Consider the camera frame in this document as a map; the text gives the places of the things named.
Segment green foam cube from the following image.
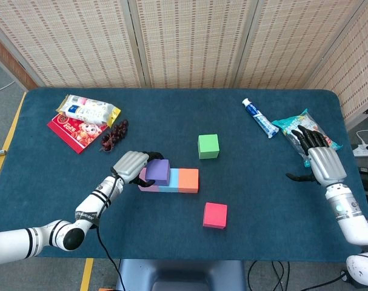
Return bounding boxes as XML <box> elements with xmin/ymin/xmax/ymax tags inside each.
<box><xmin>198</xmin><ymin>133</ymin><xmax>220</xmax><ymax>160</ymax></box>

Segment purple foam cube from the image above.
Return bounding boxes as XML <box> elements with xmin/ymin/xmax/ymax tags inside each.
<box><xmin>145</xmin><ymin>158</ymin><xmax>170</xmax><ymax>187</ymax></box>

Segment black stand foot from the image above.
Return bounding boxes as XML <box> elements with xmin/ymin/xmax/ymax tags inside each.
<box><xmin>340</xmin><ymin>270</ymin><xmax>354</xmax><ymax>286</ymax></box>

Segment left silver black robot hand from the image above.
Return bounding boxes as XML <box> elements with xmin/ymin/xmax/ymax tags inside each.
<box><xmin>112</xmin><ymin>150</ymin><xmax>166</xmax><ymax>187</ymax></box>

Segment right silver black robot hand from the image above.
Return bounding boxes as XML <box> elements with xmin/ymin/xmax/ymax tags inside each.
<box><xmin>286</xmin><ymin>124</ymin><xmax>347</xmax><ymax>186</ymax></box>

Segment teal fabric table cover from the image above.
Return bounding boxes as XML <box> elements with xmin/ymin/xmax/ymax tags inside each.
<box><xmin>0</xmin><ymin>87</ymin><xmax>368</xmax><ymax>263</ymax></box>

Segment light blue foam cube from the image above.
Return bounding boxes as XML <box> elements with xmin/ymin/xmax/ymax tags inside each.
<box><xmin>158</xmin><ymin>168</ymin><xmax>180</xmax><ymax>193</ymax></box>

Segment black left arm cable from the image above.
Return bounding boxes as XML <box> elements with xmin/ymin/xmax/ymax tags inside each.
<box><xmin>94</xmin><ymin>175</ymin><xmax>125</xmax><ymax>291</ymax></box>

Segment pink foam cube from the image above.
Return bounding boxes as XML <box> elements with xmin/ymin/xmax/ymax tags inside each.
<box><xmin>138</xmin><ymin>167</ymin><xmax>160</xmax><ymax>193</ymax></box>

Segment orange foam cube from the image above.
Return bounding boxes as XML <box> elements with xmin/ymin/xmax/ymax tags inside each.
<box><xmin>178</xmin><ymin>168</ymin><xmax>200</xmax><ymax>194</ymax></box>

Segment red cartoon calendar booklet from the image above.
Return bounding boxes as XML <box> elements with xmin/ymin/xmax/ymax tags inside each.
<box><xmin>47</xmin><ymin>113</ymin><xmax>109</xmax><ymax>155</ymax></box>

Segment dark red grape bunch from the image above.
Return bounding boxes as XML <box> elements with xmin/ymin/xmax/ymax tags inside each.
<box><xmin>100</xmin><ymin>119</ymin><xmax>130</xmax><ymax>153</ymax></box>

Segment red foam cube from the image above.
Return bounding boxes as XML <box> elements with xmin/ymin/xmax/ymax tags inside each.
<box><xmin>202</xmin><ymin>202</ymin><xmax>229</xmax><ymax>230</ymax></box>

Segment white yellow snack bag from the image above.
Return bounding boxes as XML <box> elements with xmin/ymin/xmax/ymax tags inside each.
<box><xmin>55</xmin><ymin>94</ymin><xmax>122</xmax><ymax>129</ymax></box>

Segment white blue toothpaste tube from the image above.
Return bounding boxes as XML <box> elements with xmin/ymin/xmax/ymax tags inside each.
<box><xmin>241</xmin><ymin>98</ymin><xmax>279</xmax><ymax>139</ymax></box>

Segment black floor cables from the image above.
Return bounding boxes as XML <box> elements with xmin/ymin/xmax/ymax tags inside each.
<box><xmin>247</xmin><ymin>260</ymin><xmax>290</xmax><ymax>291</ymax></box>

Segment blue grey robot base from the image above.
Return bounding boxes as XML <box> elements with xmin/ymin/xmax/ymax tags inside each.
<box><xmin>116</xmin><ymin>259</ymin><xmax>247</xmax><ymax>291</ymax></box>

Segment teal snack bag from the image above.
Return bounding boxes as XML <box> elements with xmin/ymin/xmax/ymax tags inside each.
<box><xmin>272</xmin><ymin>109</ymin><xmax>343</xmax><ymax>169</ymax></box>

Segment woven bamboo screen panel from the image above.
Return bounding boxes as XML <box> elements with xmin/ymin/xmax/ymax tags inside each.
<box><xmin>127</xmin><ymin>0</ymin><xmax>259</xmax><ymax>89</ymax></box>
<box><xmin>306</xmin><ymin>0</ymin><xmax>368</xmax><ymax>122</ymax></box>
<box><xmin>235</xmin><ymin>0</ymin><xmax>366</xmax><ymax>90</ymax></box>
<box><xmin>0</xmin><ymin>0</ymin><xmax>142</xmax><ymax>89</ymax></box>

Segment white power strip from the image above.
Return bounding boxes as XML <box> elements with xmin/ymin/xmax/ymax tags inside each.
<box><xmin>352</xmin><ymin>143</ymin><xmax>368</xmax><ymax>158</ymax></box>

